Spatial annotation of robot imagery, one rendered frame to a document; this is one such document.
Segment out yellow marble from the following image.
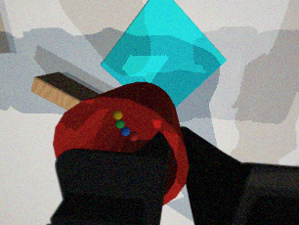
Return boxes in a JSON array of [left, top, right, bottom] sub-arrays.
[[113, 111, 123, 120]]

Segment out green marble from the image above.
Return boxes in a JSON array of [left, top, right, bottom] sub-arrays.
[[115, 119, 125, 129]]

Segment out small red marble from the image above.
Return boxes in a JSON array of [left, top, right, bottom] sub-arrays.
[[129, 132, 138, 141]]

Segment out red cup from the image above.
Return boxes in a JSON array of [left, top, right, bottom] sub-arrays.
[[53, 81, 190, 205]]

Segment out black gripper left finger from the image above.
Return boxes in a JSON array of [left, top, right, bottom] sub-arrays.
[[55, 131, 171, 225]]

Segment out blue marble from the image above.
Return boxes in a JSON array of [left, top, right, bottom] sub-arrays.
[[120, 126, 130, 136]]

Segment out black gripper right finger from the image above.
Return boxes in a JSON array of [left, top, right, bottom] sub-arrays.
[[181, 126, 299, 225]]

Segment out tan wooden bar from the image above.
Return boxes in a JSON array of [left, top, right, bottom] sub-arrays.
[[31, 72, 100, 111]]

